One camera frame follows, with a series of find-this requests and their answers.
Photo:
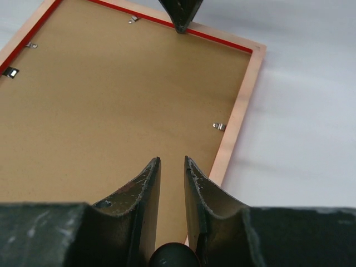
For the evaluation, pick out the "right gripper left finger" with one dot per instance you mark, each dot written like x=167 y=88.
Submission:
x=126 y=223

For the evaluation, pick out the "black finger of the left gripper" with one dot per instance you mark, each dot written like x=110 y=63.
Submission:
x=181 y=12

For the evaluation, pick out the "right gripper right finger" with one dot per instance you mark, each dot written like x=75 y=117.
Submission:
x=215 y=228

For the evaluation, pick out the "red picture frame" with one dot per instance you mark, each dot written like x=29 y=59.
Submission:
x=99 y=98

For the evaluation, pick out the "silver frame retaining clip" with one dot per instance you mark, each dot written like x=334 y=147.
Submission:
x=219 y=126

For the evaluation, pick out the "black frame hanger tab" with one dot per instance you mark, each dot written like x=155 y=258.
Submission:
x=10 y=72

